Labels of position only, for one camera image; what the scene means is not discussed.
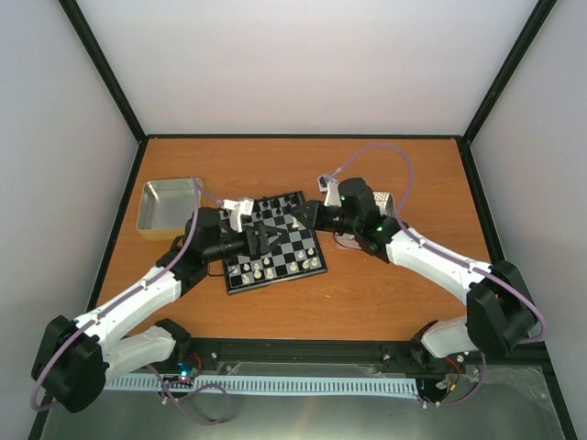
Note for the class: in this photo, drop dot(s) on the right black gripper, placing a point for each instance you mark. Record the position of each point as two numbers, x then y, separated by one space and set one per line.
314 218

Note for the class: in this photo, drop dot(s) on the black frame post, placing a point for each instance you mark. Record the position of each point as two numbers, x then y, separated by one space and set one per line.
90 43
525 38

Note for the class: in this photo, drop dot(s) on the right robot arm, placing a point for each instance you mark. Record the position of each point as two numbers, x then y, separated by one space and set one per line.
499 311

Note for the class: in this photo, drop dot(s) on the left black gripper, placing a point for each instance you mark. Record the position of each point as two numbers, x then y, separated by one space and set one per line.
260 247

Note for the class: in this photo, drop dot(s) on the black chess piece set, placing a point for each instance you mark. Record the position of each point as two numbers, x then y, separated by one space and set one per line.
282 204

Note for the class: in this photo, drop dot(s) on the pink tin with white pieces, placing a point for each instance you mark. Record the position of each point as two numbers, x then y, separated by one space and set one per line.
385 201

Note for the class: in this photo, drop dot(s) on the empty silver metal tin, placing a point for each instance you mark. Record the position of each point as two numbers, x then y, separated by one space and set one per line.
164 208

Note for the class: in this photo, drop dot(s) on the black and silver chessboard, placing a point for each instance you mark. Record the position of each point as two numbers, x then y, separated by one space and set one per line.
298 238

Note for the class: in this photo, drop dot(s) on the light blue cable duct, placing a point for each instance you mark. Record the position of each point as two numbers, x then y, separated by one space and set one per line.
295 386

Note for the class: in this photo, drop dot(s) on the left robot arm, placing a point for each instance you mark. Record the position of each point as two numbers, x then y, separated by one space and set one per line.
78 357

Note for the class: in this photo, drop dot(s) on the black frame post right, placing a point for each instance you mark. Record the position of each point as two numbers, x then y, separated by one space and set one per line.
525 38

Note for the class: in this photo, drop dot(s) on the black frame post left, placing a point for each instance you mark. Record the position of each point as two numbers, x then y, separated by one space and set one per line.
90 43

